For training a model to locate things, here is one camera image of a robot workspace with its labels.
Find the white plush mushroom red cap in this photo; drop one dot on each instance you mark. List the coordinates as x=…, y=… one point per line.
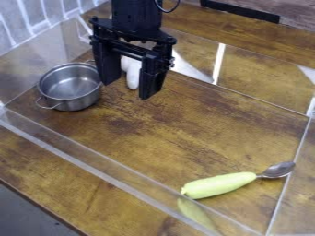
x=131, y=67

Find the green handled metal spoon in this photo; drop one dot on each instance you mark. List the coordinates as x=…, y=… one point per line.
x=224, y=183

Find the silver metal pot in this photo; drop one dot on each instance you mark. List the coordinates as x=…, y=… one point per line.
x=70, y=87

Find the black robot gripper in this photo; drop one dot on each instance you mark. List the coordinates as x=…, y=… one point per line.
x=148, y=46

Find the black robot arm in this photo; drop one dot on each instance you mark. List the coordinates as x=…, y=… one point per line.
x=135, y=15

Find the clear acrylic enclosure wall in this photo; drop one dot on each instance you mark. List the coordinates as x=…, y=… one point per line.
x=106, y=168

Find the black bar on back table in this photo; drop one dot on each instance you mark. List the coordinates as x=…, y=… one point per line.
x=240, y=11

